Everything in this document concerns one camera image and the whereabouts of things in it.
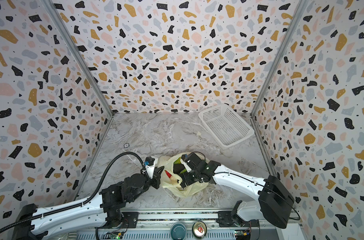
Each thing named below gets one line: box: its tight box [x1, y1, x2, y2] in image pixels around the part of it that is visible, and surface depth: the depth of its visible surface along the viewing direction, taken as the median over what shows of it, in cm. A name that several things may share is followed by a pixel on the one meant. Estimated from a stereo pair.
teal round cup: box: [170, 222, 187, 240], surface depth 72 cm
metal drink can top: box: [192, 221, 208, 239], surface depth 64 cm
